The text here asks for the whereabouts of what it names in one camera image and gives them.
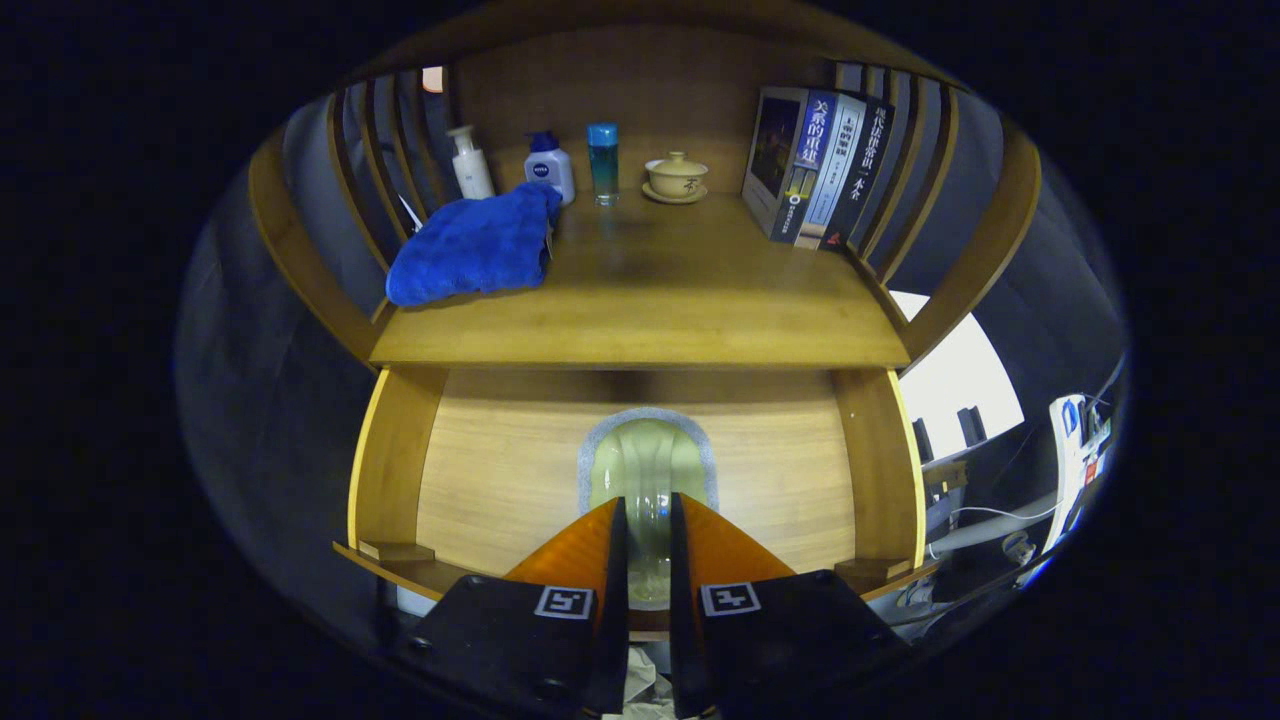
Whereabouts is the book with blue spine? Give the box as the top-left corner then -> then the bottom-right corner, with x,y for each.
742,87 -> 839,244

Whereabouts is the white box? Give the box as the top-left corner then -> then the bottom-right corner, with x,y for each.
890,290 -> 1026,461

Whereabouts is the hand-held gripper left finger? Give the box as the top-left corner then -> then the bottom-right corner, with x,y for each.
405,497 -> 631,719

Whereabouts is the wooden countertop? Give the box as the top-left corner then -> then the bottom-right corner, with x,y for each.
370,190 -> 911,371

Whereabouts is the teal bottle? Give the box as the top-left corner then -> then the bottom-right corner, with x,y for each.
587,123 -> 620,207

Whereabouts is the book with black spine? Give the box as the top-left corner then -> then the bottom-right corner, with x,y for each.
820,95 -> 896,251

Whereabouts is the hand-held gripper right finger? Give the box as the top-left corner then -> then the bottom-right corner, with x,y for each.
668,492 -> 911,719

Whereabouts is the wooden drawer with black knob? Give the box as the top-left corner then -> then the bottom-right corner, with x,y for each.
333,365 -> 941,633

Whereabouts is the green handled scrubbing sponge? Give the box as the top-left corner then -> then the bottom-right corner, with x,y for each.
578,407 -> 721,611

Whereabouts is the wooden cabinet frame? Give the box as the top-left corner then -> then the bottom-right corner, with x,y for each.
248,0 -> 1041,371

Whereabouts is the blue towel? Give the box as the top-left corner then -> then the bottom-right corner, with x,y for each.
386,182 -> 564,307

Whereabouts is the beige lidded teacup with saucer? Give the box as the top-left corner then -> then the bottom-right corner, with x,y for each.
642,151 -> 710,205

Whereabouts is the white pump bottle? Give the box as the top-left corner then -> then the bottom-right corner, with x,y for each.
447,125 -> 496,201

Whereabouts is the white side desk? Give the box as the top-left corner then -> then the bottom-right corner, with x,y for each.
1045,393 -> 1116,551

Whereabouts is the book with pale spine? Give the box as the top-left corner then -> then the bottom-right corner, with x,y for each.
795,93 -> 869,249

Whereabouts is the white cable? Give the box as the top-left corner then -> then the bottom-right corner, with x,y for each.
930,500 -> 1061,526

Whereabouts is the white lotion bottle blue cap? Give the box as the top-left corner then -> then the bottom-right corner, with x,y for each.
524,131 -> 576,206

